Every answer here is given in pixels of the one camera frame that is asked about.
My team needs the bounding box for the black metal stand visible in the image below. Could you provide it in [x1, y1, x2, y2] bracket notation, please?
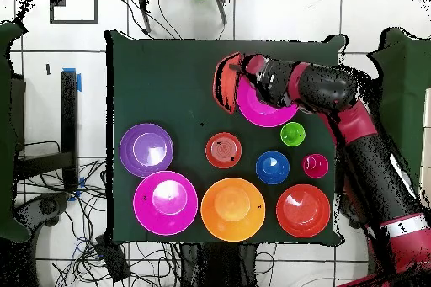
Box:
[14, 67, 82, 194]

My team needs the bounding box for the black rounded floor base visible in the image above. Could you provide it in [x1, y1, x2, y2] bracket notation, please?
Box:
[14, 192, 70, 229]
[339, 194, 371, 229]

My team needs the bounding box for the large orange bowl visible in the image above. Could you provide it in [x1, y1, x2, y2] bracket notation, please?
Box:
[200, 178, 267, 243]

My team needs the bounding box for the large pink bowl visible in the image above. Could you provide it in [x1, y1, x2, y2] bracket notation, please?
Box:
[132, 170, 199, 237]
[236, 76, 300, 129]

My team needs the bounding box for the stack of white boxes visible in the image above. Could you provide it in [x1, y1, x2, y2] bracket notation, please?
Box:
[418, 87, 431, 212]

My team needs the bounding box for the purple bowl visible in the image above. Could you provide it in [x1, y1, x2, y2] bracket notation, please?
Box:
[119, 122, 175, 179]

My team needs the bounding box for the medium red-orange bowl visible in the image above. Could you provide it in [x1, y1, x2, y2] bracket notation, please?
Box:
[275, 183, 332, 238]
[212, 51, 246, 114]

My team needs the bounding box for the small red-orange bowl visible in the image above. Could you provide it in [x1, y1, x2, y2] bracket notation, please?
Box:
[205, 132, 242, 169]

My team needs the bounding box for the green cup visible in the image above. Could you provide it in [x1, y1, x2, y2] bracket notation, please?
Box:
[279, 121, 306, 147]

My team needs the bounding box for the green cloth side table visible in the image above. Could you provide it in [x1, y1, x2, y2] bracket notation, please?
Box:
[366, 26, 431, 247]
[0, 21, 31, 242]

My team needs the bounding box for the tangle of cables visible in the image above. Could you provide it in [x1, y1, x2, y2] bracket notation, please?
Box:
[16, 158, 183, 287]

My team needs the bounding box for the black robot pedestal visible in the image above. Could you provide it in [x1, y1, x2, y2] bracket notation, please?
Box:
[178, 242, 260, 287]

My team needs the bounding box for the small blue bowl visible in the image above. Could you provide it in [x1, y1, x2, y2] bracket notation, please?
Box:
[255, 151, 290, 186]

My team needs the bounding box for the crimson cup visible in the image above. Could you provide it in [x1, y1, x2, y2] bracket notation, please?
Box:
[301, 153, 330, 179]

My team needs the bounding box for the black power box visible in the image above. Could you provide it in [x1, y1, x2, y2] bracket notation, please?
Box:
[93, 234, 131, 283]

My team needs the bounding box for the dark green tablecloth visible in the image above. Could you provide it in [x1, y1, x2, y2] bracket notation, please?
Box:
[105, 29, 348, 246]

